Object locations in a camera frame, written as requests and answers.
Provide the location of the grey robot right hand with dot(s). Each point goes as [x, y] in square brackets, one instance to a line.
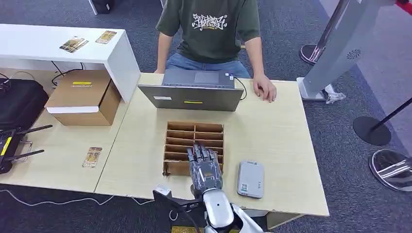
[206, 173]

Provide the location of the person's left hand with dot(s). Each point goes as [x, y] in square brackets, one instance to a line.
[265, 88]

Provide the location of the person's right hand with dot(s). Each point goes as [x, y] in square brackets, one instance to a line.
[159, 71]

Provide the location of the printed card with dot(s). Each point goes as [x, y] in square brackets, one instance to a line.
[106, 37]
[70, 45]
[92, 157]
[81, 42]

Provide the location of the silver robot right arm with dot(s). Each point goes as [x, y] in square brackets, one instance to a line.
[219, 207]

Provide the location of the grey laptop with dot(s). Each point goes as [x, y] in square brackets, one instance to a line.
[193, 93]

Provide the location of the wooden slotted card box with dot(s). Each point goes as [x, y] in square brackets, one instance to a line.
[180, 141]

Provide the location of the grey flat card reader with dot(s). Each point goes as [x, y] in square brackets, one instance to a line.
[250, 179]

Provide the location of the yellow floor object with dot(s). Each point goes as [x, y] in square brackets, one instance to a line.
[186, 230]

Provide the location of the chrome stanchion with round base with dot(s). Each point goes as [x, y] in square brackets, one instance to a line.
[314, 53]

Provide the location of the person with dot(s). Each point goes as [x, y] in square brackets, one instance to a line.
[209, 35]

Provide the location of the clear plastic wrap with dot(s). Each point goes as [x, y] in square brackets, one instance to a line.
[334, 96]

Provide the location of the brown cardboard box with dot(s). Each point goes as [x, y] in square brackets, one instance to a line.
[82, 96]

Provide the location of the grey kiosk stand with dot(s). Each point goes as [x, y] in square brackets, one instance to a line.
[338, 48]

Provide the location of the black box with white edge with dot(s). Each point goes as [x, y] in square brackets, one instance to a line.
[102, 5]

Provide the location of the black stanchion with round base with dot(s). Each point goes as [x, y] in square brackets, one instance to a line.
[370, 130]

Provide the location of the white desk shelf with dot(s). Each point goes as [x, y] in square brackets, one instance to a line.
[48, 43]

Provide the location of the black bag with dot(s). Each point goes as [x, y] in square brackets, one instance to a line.
[19, 101]

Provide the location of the chrome round stanchion base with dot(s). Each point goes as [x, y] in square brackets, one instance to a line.
[394, 170]

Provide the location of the red object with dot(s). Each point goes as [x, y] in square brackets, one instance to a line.
[406, 6]

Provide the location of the black router with antennas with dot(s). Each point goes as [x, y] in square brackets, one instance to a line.
[7, 149]

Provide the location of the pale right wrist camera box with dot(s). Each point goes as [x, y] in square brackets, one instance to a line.
[162, 190]

